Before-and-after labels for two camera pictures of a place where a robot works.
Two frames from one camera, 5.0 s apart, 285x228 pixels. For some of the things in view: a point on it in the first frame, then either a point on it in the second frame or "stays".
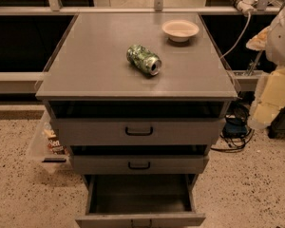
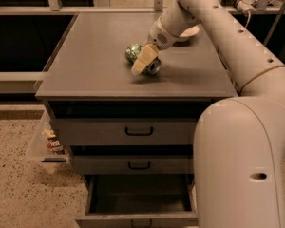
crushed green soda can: [144, 60] stays
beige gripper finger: [274, 90] → [160, 36]
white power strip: [247, 5] stays
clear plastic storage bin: [47, 151] stays
